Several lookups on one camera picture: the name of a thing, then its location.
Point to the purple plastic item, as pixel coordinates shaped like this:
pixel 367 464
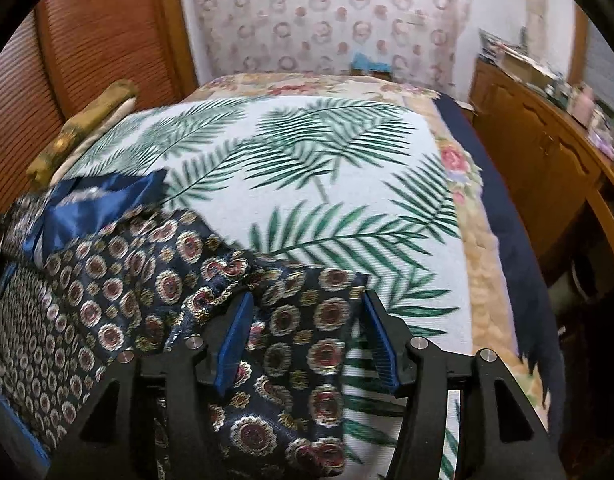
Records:
pixel 605 140

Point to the pink bottle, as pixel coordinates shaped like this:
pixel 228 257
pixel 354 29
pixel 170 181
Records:
pixel 584 105

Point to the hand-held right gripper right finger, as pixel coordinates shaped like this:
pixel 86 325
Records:
pixel 382 347

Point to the yellow patterned folded blanket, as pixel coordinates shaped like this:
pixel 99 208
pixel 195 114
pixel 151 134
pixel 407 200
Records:
pixel 72 135

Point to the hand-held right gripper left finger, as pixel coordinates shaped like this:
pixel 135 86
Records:
pixel 234 342

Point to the wooden window frame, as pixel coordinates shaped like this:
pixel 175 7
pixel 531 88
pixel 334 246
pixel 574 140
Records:
pixel 580 45

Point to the wooden louvered wardrobe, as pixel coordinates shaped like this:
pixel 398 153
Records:
pixel 97 35

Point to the wooden sideboard cabinet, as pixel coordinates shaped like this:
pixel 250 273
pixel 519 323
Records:
pixel 527 125

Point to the teal cloth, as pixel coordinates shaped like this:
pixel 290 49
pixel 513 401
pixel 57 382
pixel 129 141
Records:
pixel 369 62

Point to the floral blanket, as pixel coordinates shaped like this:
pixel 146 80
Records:
pixel 467 170

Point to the navy patterned satin pajama top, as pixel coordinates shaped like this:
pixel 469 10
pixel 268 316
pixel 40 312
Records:
pixel 112 310

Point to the large cardboard box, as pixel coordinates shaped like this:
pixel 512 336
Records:
pixel 524 67

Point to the navy bed sheet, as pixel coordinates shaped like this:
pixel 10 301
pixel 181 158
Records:
pixel 517 260

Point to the palm leaf print sheet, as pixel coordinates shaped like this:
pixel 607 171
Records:
pixel 312 210

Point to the grey window blind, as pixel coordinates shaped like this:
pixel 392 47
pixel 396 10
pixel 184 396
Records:
pixel 612 70

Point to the beige tied curtain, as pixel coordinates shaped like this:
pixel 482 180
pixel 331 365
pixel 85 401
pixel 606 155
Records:
pixel 534 20

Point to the circle print sheer curtain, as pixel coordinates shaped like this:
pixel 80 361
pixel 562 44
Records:
pixel 312 20

